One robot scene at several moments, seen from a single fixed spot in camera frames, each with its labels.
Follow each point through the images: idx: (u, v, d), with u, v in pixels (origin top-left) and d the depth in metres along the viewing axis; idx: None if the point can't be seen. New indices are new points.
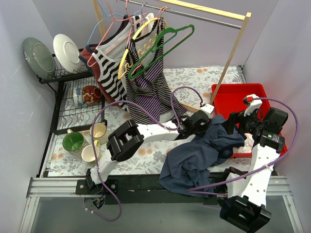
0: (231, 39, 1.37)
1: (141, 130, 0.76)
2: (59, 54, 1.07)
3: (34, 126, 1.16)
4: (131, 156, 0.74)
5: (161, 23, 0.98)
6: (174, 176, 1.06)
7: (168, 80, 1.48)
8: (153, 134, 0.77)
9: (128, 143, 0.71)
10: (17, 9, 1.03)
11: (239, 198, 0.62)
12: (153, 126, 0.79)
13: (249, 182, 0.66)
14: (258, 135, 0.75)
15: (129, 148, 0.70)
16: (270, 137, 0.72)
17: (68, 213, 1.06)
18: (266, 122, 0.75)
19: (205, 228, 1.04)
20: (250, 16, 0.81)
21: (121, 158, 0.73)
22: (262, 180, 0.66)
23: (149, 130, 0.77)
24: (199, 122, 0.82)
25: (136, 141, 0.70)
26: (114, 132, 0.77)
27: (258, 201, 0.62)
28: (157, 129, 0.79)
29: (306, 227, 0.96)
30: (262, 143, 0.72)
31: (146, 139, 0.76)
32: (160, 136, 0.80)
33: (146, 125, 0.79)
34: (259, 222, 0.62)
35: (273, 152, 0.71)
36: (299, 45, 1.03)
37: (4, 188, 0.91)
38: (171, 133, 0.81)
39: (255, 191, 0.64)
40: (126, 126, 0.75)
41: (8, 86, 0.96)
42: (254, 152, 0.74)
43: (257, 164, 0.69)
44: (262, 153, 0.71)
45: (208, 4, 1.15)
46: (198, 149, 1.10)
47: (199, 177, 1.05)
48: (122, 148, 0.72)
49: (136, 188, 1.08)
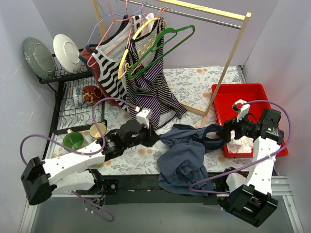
0: (231, 39, 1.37)
1: (46, 168, 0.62)
2: (59, 54, 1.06)
3: (35, 126, 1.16)
4: (49, 194, 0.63)
5: (161, 23, 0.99)
6: (172, 183, 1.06)
7: (167, 80, 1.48)
8: (66, 169, 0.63)
9: (34, 187, 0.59)
10: (17, 9, 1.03)
11: (246, 187, 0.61)
12: (66, 157, 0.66)
13: (253, 172, 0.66)
14: (258, 129, 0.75)
15: (36, 191, 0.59)
16: (270, 130, 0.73)
17: (68, 213, 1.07)
18: (263, 119, 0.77)
19: (205, 228, 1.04)
20: (250, 16, 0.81)
21: (36, 201, 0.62)
22: (266, 170, 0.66)
23: (60, 165, 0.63)
24: (130, 135, 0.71)
25: (42, 182, 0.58)
26: (23, 175, 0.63)
27: (264, 190, 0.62)
28: (73, 160, 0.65)
29: (306, 227, 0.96)
30: (263, 136, 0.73)
31: (58, 176, 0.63)
32: (79, 166, 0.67)
33: (56, 159, 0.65)
34: (266, 210, 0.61)
35: (274, 143, 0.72)
36: (298, 45, 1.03)
37: (4, 188, 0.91)
38: (93, 158, 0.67)
39: (260, 180, 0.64)
40: (30, 168, 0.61)
41: (8, 87, 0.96)
42: (255, 144, 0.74)
43: (259, 156, 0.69)
44: (264, 145, 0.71)
45: (208, 4, 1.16)
46: (187, 151, 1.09)
47: (196, 176, 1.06)
48: (31, 192, 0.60)
49: (136, 188, 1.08)
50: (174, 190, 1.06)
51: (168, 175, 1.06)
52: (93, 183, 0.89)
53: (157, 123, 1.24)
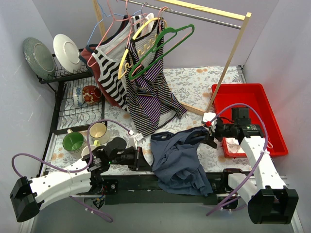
0: (231, 40, 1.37)
1: (33, 187, 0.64)
2: (59, 55, 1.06)
3: (35, 126, 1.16)
4: (37, 212, 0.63)
5: (161, 23, 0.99)
6: (171, 186, 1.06)
7: (167, 80, 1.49)
8: (52, 187, 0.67)
9: (22, 205, 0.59)
10: (17, 9, 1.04)
11: (264, 191, 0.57)
12: (51, 176, 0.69)
13: (261, 172, 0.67)
14: (239, 131, 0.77)
15: (24, 209, 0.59)
16: (249, 128, 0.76)
17: (68, 213, 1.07)
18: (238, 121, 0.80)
19: (205, 228, 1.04)
20: (250, 16, 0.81)
21: (24, 219, 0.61)
22: (269, 165, 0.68)
23: (46, 184, 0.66)
24: (115, 152, 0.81)
25: (30, 200, 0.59)
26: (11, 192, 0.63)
27: (280, 184, 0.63)
28: (59, 178, 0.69)
29: (306, 227, 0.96)
30: (247, 135, 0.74)
31: (44, 194, 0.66)
32: (66, 183, 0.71)
33: (43, 177, 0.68)
34: (293, 204, 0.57)
35: (259, 139, 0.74)
36: (298, 46, 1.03)
37: (4, 188, 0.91)
38: (78, 174, 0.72)
39: (270, 177, 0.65)
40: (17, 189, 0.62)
41: (8, 86, 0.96)
42: (245, 146, 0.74)
43: (255, 156, 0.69)
44: (253, 143, 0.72)
45: (208, 4, 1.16)
46: (181, 156, 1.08)
47: (195, 177, 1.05)
48: (18, 210, 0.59)
49: (136, 188, 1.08)
50: (174, 192, 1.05)
51: (168, 179, 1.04)
52: (89, 187, 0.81)
53: (157, 123, 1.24)
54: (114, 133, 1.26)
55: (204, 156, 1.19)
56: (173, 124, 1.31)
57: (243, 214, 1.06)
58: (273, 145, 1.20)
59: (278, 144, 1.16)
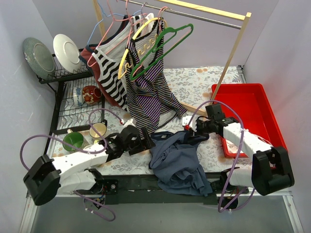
0: (231, 40, 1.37)
1: (57, 164, 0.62)
2: (59, 54, 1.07)
3: (35, 126, 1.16)
4: (54, 194, 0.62)
5: (161, 23, 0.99)
6: (171, 186, 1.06)
7: (167, 80, 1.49)
8: (75, 165, 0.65)
9: (43, 184, 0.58)
10: (17, 9, 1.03)
11: (258, 156, 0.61)
12: (72, 156, 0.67)
13: (248, 144, 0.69)
14: (217, 126, 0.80)
15: (44, 189, 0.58)
16: (224, 121, 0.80)
17: (68, 213, 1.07)
18: (214, 116, 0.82)
19: (206, 228, 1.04)
20: (250, 16, 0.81)
21: (41, 201, 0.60)
22: (251, 137, 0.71)
23: (68, 162, 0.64)
24: (130, 138, 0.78)
25: (52, 179, 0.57)
26: (28, 173, 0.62)
27: (267, 146, 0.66)
28: (80, 158, 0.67)
29: (306, 227, 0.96)
30: (225, 124, 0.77)
31: (67, 173, 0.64)
32: (85, 164, 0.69)
33: (64, 157, 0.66)
34: (286, 158, 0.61)
35: (235, 124, 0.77)
36: (299, 46, 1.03)
37: (4, 188, 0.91)
38: (98, 156, 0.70)
39: (257, 144, 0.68)
40: (39, 166, 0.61)
41: (8, 86, 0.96)
42: (227, 134, 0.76)
43: (237, 134, 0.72)
44: (233, 127, 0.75)
45: (209, 4, 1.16)
46: (181, 156, 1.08)
47: (194, 178, 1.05)
48: (37, 191, 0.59)
49: (136, 188, 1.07)
50: (174, 192, 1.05)
51: (167, 180, 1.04)
52: (93, 183, 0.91)
53: (157, 123, 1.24)
54: None
55: (204, 156, 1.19)
56: (173, 124, 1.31)
57: (243, 214, 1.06)
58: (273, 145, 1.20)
59: (278, 144, 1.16)
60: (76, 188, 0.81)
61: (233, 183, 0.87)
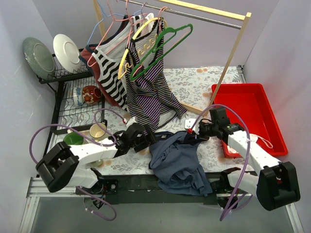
0: (231, 40, 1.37)
1: (74, 151, 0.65)
2: (59, 55, 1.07)
3: (35, 126, 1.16)
4: (68, 181, 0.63)
5: (161, 23, 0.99)
6: (171, 186, 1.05)
7: (167, 80, 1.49)
8: (90, 154, 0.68)
9: (61, 168, 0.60)
10: (17, 9, 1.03)
11: (265, 171, 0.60)
12: (87, 146, 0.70)
13: (254, 157, 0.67)
14: (222, 133, 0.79)
15: (63, 173, 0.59)
16: (229, 127, 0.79)
17: (68, 213, 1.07)
18: (218, 122, 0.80)
19: (205, 228, 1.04)
20: (250, 16, 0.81)
21: (55, 188, 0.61)
22: (259, 149, 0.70)
23: (84, 150, 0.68)
24: (136, 134, 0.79)
25: (71, 163, 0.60)
26: (43, 159, 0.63)
27: (275, 161, 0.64)
28: (94, 149, 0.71)
29: (306, 227, 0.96)
30: (230, 133, 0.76)
31: (83, 160, 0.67)
32: (97, 155, 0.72)
33: (80, 146, 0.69)
34: (294, 174, 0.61)
35: (241, 132, 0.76)
36: (299, 46, 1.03)
37: (4, 188, 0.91)
38: (109, 149, 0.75)
39: (264, 158, 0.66)
40: (57, 151, 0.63)
41: (8, 86, 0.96)
42: (233, 142, 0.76)
43: (244, 145, 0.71)
44: (238, 136, 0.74)
45: (208, 4, 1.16)
46: (181, 156, 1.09)
47: (194, 178, 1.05)
48: (55, 175, 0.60)
49: (136, 188, 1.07)
50: (174, 192, 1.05)
51: (167, 180, 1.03)
52: (95, 180, 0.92)
53: (157, 123, 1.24)
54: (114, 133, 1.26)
55: (204, 156, 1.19)
56: (173, 124, 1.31)
57: (243, 214, 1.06)
58: (273, 145, 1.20)
59: (278, 144, 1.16)
60: (79, 184, 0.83)
61: (233, 185, 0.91)
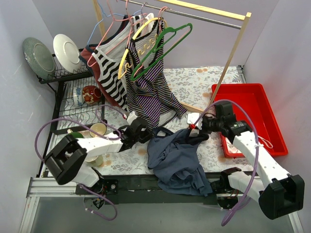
0: (230, 40, 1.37)
1: (80, 143, 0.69)
2: (59, 55, 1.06)
3: (34, 126, 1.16)
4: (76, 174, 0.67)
5: (161, 23, 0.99)
6: (171, 186, 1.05)
7: (167, 80, 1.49)
8: (96, 147, 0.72)
9: (69, 160, 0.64)
10: (17, 8, 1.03)
11: (272, 185, 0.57)
12: (95, 140, 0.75)
13: (262, 166, 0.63)
14: (228, 131, 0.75)
15: (72, 165, 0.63)
16: (236, 125, 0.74)
17: (68, 213, 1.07)
18: (223, 118, 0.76)
19: (205, 228, 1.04)
20: (250, 16, 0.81)
21: (63, 180, 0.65)
22: (267, 158, 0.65)
23: (91, 143, 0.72)
24: (140, 128, 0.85)
25: (79, 155, 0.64)
26: (51, 153, 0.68)
27: (284, 174, 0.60)
28: (100, 142, 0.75)
29: (306, 227, 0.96)
30: (237, 134, 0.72)
31: (89, 153, 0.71)
32: (104, 148, 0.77)
33: (88, 139, 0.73)
34: (301, 189, 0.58)
35: (249, 133, 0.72)
36: (298, 45, 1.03)
37: (4, 188, 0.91)
38: (115, 142, 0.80)
39: (272, 169, 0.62)
40: (64, 144, 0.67)
41: (8, 86, 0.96)
42: (238, 144, 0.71)
43: (252, 151, 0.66)
44: (246, 139, 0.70)
45: (208, 4, 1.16)
46: (181, 156, 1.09)
47: (194, 178, 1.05)
48: (63, 168, 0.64)
49: (136, 189, 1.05)
50: (174, 192, 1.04)
51: (167, 180, 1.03)
52: (97, 179, 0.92)
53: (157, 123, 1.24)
54: None
55: (204, 156, 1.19)
56: (173, 124, 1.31)
57: (243, 214, 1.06)
58: (273, 145, 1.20)
59: (278, 144, 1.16)
60: (83, 180, 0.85)
61: (233, 185, 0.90)
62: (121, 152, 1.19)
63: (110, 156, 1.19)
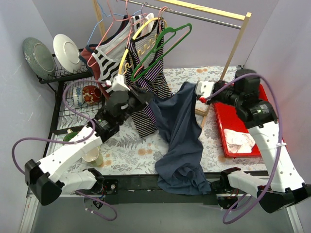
0: (230, 40, 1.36)
1: (44, 167, 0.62)
2: (59, 55, 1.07)
3: (34, 126, 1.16)
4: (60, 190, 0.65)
5: (161, 23, 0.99)
6: (171, 185, 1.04)
7: (167, 80, 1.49)
8: (63, 162, 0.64)
9: (38, 189, 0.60)
10: (17, 8, 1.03)
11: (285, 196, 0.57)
12: (60, 151, 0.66)
13: (279, 172, 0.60)
14: (247, 114, 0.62)
15: (43, 192, 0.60)
16: (260, 111, 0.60)
17: (68, 213, 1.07)
18: (245, 96, 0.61)
19: (205, 228, 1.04)
20: (250, 16, 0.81)
21: (48, 202, 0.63)
22: (286, 161, 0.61)
23: (56, 160, 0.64)
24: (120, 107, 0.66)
25: (43, 184, 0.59)
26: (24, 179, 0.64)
27: (299, 183, 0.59)
28: (68, 153, 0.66)
29: (306, 227, 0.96)
30: (260, 125, 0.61)
31: (60, 170, 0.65)
32: (77, 155, 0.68)
33: (51, 156, 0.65)
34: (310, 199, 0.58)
35: (273, 124, 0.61)
36: (298, 45, 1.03)
37: (3, 188, 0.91)
38: (88, 142, 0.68)
39: (289, 176, 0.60)
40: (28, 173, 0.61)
41: (8, 86, 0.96)
42: (256, 136, 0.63)
43: (273, 153, 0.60)
44: (268, 133, 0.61)
45: (208, 4, 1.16)
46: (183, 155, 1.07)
47: (194, 176, 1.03)
48: (39, 195, 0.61)
49: (136, 188, 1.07)
50: (174, 192, 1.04)
51: (169, 176, 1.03)
52: (94, 181, 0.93)
53: None
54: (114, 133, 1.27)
55: (204, 156, 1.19)
56: None
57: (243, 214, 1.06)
58: None
59: None
60: (78, 187, 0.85)
61: (233, 185, 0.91)
62: (121, 152, 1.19)
63: (110, 156, 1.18)
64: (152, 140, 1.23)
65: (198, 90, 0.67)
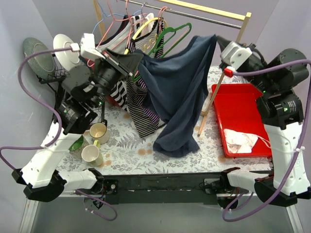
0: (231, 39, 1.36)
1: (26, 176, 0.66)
2: (59, 55, 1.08)
3: (34, 126, 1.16)
4: (56, 187, 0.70)
5: (161, 23, 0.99)
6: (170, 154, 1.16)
7: None
8: (40, 171, 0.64)
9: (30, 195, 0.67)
10: (17, 8, 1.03)
11: (289, 200, 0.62)
12: (36, 158, 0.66)
13: (289, 176, 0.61)
14: (270, 109, 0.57)
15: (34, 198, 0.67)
16: (286, 110, 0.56)
17: (68, 213, 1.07)
18: (279, 89, 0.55)
19: (206, 228, 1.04)
20: (250, 15, 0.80)
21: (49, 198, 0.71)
22: (299, 167, 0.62)
23: (34, 170, 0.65)
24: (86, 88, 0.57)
25: (29, 194, 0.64)
26: None
27: (305, 187, 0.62)
28: (41, 160, 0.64)
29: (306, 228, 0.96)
30: (282, 127, 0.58)
31: (44, 174, 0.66)
32: (54, 157, 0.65)
33: (30, 164, 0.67)
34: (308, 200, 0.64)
35: (296, 125, 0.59)
36: (299, 46, 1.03)
37: (4, 188, 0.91)
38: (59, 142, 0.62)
39: (298, 181, 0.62)
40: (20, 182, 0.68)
41: (8, 86, 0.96)
42: (274, 133, 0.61)
43: (288, 157, 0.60)
44: (289, 135, 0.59)
45: (209, 4, 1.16)
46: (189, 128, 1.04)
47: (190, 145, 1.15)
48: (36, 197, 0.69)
49: (136, 188, 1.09)
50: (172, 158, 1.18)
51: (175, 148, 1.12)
52: (95, 180, 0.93)
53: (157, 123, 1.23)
54: (114, 133, 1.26)
55: (204, 156, 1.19)
56: None
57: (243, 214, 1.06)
58: None
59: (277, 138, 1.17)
60: (78, 186, 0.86)
61: (233, 184, 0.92)
62: (121, 152, 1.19)
63: (110, 156, 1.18)
64: (152, 140, 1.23)
65: (227, 57, 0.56)
